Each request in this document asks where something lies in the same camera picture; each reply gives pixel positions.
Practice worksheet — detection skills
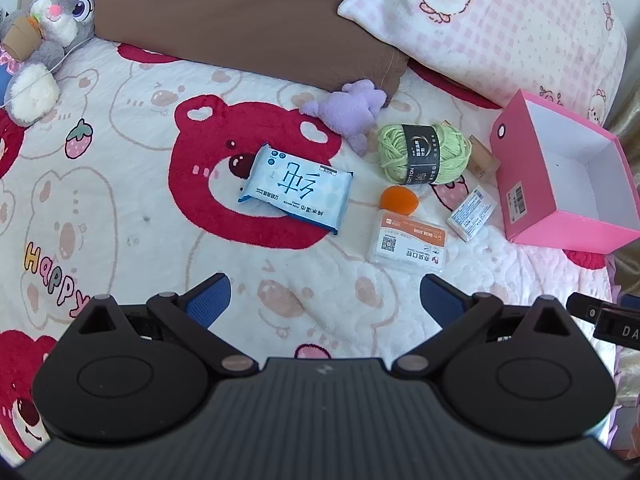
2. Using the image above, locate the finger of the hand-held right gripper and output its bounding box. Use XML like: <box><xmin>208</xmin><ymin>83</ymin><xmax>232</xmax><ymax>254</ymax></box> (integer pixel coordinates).
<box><xmin>567</xmin><ymin>292</ymin><xmax>608</xmax><ymax>322</ymax></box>

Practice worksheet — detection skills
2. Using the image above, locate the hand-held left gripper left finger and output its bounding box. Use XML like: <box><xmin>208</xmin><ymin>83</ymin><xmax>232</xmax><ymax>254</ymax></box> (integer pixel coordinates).
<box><xmin>70</xmin><ymin>273</ymin><xmax>260</xmax><ymax>377</ymax></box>

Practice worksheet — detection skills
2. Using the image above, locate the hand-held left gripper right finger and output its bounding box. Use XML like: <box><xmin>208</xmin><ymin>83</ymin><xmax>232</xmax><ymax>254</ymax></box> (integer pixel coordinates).
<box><xmin>391</xmin><ymin>273</ymin><xmax>574</xmax><ymax>379</ymax></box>

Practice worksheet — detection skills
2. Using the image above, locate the white orange label packet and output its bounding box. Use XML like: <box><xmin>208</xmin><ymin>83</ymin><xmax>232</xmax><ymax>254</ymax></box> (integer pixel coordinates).
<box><xmin>367</xmin><ymin>208</ymin><xmax>447</xmax><ymax>275</ymax></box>

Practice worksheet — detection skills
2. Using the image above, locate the small white carton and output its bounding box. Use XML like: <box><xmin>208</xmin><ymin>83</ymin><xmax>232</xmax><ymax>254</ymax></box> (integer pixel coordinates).
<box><xmin>446</xmin><ymin>185</ymin><xmax>498</xmax><ymax>242</ymax></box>

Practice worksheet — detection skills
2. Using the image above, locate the orange makeup sponge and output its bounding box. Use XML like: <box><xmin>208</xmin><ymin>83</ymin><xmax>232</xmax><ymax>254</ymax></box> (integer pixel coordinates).
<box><xmin>379</xmin><ymin>185</ymin><xmax>422</xmax><ymax>217</ymax></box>

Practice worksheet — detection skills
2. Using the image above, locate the pink cardboard box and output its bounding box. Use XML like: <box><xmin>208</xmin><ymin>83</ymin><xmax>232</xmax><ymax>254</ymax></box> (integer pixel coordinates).
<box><xmin>489</xmin><ymin>89</ymin><xmax>640</xmax><ymax>253</ymax></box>

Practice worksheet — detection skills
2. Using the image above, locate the blue wet wipes pack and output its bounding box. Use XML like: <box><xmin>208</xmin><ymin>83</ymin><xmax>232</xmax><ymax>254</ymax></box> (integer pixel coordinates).
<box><xmin>236</xmin><ymin>144</ymin><xmax>356</xmax><ymax>236</ymax></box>

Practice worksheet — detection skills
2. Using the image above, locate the foundation bottle with gold cap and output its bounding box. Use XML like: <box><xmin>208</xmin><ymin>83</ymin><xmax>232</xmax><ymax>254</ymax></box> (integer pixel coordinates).
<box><xmin>467</xmin><ymin>135</ymin><xmax>501</xmax><ymax>181</ymax></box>

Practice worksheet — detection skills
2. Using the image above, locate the green yarn ball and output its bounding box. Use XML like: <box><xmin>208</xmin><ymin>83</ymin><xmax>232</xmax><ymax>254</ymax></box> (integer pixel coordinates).
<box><xmin>376</xmin><ymin>121</ymin><xmax>473</xmax><ymax>186</ymax></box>

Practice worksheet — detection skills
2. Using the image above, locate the purple plush toy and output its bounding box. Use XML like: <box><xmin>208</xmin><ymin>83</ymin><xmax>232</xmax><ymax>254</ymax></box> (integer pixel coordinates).
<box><xmin>299</xmin><ymin>80</ymin><xmax>388</xmax><ymax>157</ymax></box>

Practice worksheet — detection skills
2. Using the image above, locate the printed bear blanket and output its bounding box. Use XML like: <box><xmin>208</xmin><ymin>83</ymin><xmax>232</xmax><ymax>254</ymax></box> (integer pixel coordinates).
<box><xmin>0</xmin><ymin>40</ymin><xmax>621</xmax><ymax>471</ymax></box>

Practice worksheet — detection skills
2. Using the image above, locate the pink checked pillow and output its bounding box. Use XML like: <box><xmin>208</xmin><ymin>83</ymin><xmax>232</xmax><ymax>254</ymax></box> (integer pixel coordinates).
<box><xmin>337</xmin><ymin>0</ymin><xmax>628</xmax><ymax>126</ymax></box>

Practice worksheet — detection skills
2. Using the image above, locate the brown pillow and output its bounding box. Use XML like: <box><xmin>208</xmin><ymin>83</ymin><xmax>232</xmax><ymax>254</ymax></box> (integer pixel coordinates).
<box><xmin>95</xmin><ymin>0</ymin><xmax>411</xmax><ymax>96</ymax></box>

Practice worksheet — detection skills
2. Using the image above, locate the grey bunny plush toy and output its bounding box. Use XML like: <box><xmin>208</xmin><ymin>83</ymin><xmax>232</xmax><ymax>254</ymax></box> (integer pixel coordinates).
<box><xmin>0</xmin><ymin>0</ymin><xmax>103</xmax><ymax>128</ymax></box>

